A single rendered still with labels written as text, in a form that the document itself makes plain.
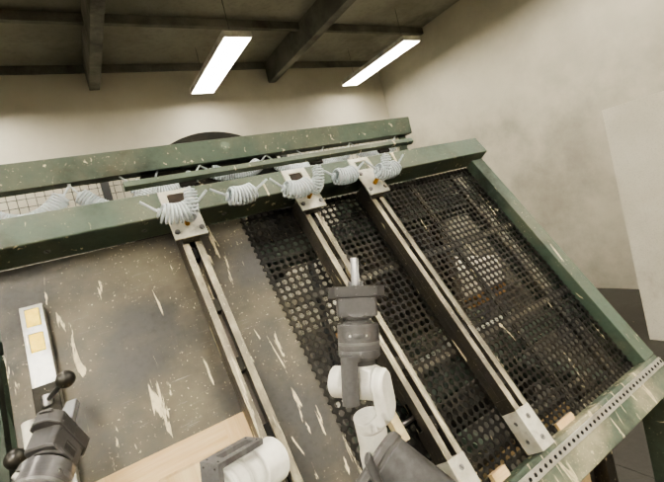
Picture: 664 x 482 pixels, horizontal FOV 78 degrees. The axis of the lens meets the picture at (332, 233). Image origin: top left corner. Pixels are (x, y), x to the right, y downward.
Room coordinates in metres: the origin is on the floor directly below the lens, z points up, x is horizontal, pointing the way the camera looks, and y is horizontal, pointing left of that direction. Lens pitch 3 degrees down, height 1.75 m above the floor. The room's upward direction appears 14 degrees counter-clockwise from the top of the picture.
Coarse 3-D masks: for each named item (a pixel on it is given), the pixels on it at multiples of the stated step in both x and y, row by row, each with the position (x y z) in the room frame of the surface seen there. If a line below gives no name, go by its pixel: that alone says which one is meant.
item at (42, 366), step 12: (24, 312) 1.03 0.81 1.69; (24, 324) 1.01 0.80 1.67; (24, 336) 1.00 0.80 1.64; (48, 336) 1.01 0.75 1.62; (48, 348) 1.00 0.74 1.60; (36, 360) 0.97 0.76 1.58; (48, 360) 0.98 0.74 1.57; (36, 372) 0.96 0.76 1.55; (48, 372) 0.96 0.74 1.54; (36, 384) 0.94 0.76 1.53; (60, 396) 0.94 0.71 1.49
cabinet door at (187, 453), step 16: (240, 416) 1.04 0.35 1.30; (208, 432) 1.00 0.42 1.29; (224, 432) 1.01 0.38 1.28; (240, 432) 1.02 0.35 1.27; (176, 448) 0.95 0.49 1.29; (192, 448) 0.96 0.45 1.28; (208, 448) 0.97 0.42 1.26; (144, 464) 0.92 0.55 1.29; (160, 464) 0.93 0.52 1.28; (176, 464) 0.93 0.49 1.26; (192, 464) 0.94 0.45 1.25; (112, 480) 0.88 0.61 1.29; (128, 480) 0.89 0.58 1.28; (144, 480) 0.90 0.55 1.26; (160, 480) 0.91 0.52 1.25; (176, 480) 0.92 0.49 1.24; (192, 480) 0.93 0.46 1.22
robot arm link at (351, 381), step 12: (348, 348) 0.81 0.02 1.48; (360, 348) 0.80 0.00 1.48; (372, 348) 0.81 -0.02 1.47; (348, 360) 0.78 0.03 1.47; (360, 360) 0.80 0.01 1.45; (372, 360) 0.81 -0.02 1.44; (336, 372) 0.83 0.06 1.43; (348, 372) 0.77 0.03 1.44; (360, 372) 0.80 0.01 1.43; (372, 372) 0.80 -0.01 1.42; (336, 384) 0.82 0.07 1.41; (348, 384) 0.77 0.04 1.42; (360, 384) 0.80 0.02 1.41; (336, 396) 0.83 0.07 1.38; (348, 396) 0.77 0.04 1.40; (360, 396) 0.80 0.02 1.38; (372, 396) 0.79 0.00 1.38
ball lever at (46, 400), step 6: (60, 372) 0.87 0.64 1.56; (66, 372) 0.87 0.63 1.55; (72, 372) 0.88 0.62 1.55; (60, 378) 0.86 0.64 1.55; (66, 378) 0.86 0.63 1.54; (72, 378) 0.87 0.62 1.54; (60, 384) 0.86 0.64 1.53; (66, 384) 0.86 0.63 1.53; (54, 390) 0.89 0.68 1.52; (42, 396) 0.91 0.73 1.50; (48, 396) 0.90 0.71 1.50; (42, 402) 0.91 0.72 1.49; (48, 402) 0.91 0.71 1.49
